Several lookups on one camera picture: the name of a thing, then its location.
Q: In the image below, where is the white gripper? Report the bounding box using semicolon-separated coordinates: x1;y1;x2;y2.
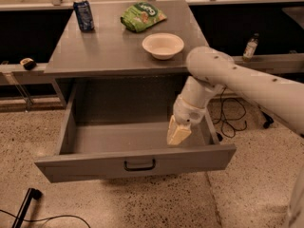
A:
166;95;206;145

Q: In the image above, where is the grey top drawer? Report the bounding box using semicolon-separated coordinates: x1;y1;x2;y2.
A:
35;77;236;182

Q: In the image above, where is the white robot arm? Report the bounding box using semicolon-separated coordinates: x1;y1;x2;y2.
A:
167;47;304;145

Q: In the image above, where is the grey drawer cabinet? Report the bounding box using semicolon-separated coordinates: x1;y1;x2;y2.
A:
46;0;206;124

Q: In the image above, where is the white bowl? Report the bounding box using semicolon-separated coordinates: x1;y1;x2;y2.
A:
142;33;184;60

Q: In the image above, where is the small clear bottle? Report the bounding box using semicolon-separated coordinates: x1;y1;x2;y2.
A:
242;33;259;62

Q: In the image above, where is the green snack bag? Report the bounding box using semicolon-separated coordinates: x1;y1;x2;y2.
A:
121;1;167;32

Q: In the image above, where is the black stand leg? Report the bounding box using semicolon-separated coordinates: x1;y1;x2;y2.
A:
11;188;42;228

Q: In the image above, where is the blue soda can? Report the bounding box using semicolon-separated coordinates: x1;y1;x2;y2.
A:
73;0;94;32

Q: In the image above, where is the black tape measure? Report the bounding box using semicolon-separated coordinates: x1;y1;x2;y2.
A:
20;58;36;70

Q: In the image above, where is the black power cable with adapter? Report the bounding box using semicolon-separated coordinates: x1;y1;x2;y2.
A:
211;87;248;143

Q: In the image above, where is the grey metal rail bench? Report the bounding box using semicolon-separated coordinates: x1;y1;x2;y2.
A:
0;53;304;86

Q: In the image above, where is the thin black floor cable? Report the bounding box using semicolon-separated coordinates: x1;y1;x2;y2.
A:
0;208;92;228

